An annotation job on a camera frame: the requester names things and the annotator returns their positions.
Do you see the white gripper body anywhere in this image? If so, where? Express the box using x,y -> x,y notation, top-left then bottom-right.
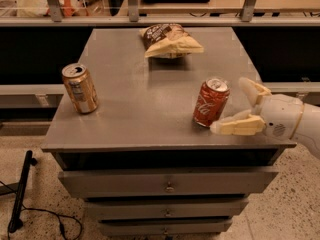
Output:
255,94 -> 304,139

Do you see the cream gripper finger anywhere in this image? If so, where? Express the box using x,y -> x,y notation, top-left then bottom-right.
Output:
210,110 -> 265,136
238,77 -> 271,107

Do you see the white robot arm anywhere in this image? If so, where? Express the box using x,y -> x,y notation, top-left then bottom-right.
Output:
210,77 -> 320,159

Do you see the red coke can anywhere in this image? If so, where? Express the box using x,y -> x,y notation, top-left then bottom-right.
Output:
193,77 -> 230,127

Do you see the gold soda can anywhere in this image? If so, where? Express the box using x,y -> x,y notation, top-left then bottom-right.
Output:
62,63 -> 98,114

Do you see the brown yellow chip bag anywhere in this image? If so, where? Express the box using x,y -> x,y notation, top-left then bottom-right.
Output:
140,23 -> 204,59

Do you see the grey drawer cabinet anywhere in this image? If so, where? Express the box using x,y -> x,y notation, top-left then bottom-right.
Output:
43,28 -> 285,225

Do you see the middle grey drawer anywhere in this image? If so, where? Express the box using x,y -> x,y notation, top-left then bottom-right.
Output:
86,198 -> 248,220

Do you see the grey drawer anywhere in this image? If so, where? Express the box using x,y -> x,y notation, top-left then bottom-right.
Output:
86,198 -> 248,220
99,218 -> 232,236
59,166 -> 277,198

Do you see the bottom grey drawer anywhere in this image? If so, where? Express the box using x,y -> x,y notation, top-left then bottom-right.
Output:
99,218 -> 232,236

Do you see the top grey drawer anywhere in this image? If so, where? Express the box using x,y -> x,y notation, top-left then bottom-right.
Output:
59,166 -> 277,198

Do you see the grey metal railing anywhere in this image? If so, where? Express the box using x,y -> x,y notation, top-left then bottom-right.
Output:
0,0 -> 320,27

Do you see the black stand leg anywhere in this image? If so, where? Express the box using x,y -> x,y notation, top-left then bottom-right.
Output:
8,150 -> 37,233

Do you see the black floor cable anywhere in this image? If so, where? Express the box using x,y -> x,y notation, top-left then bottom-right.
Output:
0,180 -> 84,240

